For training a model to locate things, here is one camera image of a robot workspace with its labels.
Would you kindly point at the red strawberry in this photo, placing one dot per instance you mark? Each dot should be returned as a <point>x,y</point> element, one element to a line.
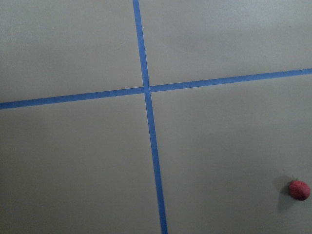
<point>299,190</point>

